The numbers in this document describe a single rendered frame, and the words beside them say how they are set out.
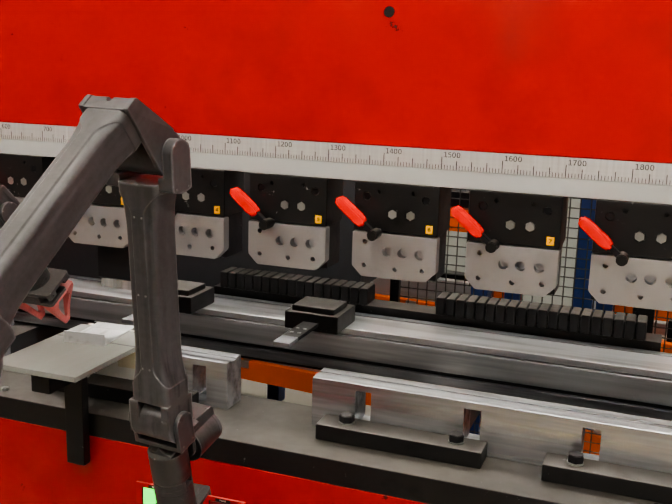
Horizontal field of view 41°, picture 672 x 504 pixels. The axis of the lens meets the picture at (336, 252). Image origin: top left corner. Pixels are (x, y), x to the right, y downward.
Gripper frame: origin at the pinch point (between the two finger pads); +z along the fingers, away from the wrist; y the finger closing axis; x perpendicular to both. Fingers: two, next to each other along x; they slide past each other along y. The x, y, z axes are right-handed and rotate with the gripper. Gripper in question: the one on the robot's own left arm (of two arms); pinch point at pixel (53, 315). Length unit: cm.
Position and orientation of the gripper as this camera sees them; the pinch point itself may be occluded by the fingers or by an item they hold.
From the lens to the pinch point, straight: 170.7
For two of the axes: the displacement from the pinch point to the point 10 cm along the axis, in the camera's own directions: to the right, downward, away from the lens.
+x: -3.2, 6.7, -6.7
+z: 1.6, 7.3, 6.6
